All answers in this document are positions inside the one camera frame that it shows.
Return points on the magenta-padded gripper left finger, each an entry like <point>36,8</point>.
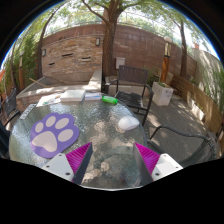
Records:
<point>77,159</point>

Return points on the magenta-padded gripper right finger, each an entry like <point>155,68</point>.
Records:
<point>148,160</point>

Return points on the white computer mouse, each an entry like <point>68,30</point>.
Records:
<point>128,123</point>

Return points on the purple paw-shaped mouse pad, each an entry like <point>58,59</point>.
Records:
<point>53,135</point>

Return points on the white flat box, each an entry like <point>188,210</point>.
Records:
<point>72,95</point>

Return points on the white and blue small box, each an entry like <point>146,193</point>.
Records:
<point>93,96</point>

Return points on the white square planter box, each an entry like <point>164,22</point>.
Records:
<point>162,94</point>

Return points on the green wipes packet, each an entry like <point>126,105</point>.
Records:
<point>109,99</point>

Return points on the white lettered sign plate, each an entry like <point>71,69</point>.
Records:
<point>27,111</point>

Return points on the black metal mesh chair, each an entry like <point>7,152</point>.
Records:
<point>4,140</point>
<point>10,105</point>

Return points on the raised stone planter bed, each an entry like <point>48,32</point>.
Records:
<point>50,87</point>

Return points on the low wooden slat fence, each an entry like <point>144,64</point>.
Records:
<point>200,100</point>

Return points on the dark slatted wooden armchair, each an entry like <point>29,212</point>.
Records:
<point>132,76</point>

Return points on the slim tree trunk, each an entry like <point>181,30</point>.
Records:
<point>183,50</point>

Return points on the large forked tree trunk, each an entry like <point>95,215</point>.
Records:
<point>108,43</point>

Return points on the wooden post lamp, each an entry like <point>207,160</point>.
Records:
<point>21,71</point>
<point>166,63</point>

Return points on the grey wall-mounted box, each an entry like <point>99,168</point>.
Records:
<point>120,63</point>

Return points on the black wall lamp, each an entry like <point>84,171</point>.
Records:
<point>43,52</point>
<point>97,41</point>

